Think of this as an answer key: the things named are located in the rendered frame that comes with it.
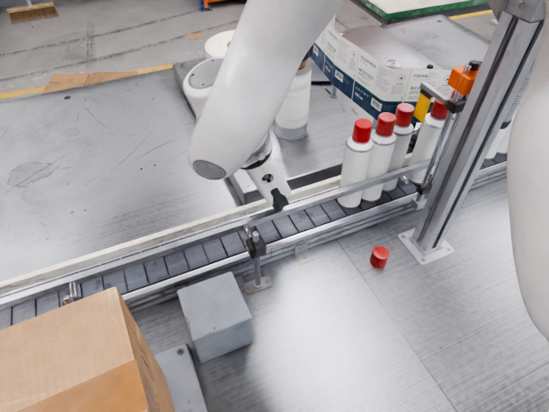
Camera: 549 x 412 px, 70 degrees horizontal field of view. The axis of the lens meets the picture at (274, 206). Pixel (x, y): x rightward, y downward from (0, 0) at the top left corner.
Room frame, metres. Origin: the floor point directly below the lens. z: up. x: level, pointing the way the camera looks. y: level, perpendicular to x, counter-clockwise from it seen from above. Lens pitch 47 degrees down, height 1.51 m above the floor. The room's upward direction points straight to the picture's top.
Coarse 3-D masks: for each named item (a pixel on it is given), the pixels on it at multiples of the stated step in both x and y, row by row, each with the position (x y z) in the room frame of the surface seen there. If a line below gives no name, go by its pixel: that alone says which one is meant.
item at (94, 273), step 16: (384, 176) 0.60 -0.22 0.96; (400, 176) 0.61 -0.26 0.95; (336, 192) 0.55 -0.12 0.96; (352, 192) 0.56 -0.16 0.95; (288, 208) 0.51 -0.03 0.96; (304, 208) 0.52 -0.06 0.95; (240, 224) 0.47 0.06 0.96; (256, 224) 0.48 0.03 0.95; (192, 240) 0.43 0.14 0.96; (208, 240) 0.44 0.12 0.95; (144, 256) 0.40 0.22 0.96; (160, 256) 0.40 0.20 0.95; (80, 272) 0.36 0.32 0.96; (96, 272) 0.36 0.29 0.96; (112, 272) 0.37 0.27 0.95; (32, 288) 0.33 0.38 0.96; (48, 288) 0.33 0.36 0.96; (64, 288) 0.34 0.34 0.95; (0, 304) 0.31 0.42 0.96; (16, 304) 0.31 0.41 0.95
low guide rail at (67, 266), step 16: (304, 192) 0.60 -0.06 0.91; (240, 208) 0.55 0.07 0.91; (256, 208) 0.56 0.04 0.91; (192, 224) 0.51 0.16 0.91; (208, 224) 0.52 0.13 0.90; (144, 240) 0.47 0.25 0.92; (160, 240) 0.48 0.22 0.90; (96, 256) 0.43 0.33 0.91; (112, 256) 0.44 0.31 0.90; (32, 272) 0.39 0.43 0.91; (48, 272) 0.40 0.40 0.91; (64, 272) 0.40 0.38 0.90; (0, 288) 0.36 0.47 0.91; (16, 288) 0.37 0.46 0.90
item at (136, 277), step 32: (384, 192) 0.63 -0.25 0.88; (224, 224) 0.54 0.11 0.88; (288, 224) 0.54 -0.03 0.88; (320, 224) 0.54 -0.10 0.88; (128, 256) 0.46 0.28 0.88; (192, 256) 0.46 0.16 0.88; (224, 256) 0.46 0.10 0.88; (96, 288) 0.38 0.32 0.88; (128, 288) 0.38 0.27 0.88; (0, 320) 0.32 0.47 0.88
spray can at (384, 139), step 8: (384, 112) 0.64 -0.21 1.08; (384, 120) 0.61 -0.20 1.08; (392, 120) 0.61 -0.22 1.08; (376, 128) 0.63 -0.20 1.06; (384, 128) 0.61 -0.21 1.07; (392, 128) 0.61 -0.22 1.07; (376, 136) 0.62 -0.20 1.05; (384, 136) 0.61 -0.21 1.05; (392, 136) 0.62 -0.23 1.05; (376, 144) 0.61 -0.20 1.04; (384, 144) 0.60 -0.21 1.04; (392, 144) 0.61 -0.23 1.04; (376, 152) 0.60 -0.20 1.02; (384, 152) 0.60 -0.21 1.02; (376, 160) 0.60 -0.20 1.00; (384, 160) 0.60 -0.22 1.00; (368, 168) 0.61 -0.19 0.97; (376, 168) 0.60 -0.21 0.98; (384, 168) 0.60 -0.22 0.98; (368, 176) 0.61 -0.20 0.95; (376, 176) 0.60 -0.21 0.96; (368, 192) 0.60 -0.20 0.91; (376, 192) 0.60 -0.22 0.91; (368, 200) 0.60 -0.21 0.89; (376, 200) 0.60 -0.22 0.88
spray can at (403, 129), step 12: (408, 108) 0.66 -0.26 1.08; (396, 120) 0.65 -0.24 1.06; (408, 120) 0.64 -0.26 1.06; (396, 132) 0.64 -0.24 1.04; (408, 132) 0.64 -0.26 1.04; (396, 144) 0.63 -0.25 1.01; (408, 144) 0.65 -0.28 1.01; (396, 156) 0.63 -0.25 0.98; (396, 168) 0.63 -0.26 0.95; (396, 180) 0.64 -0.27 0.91
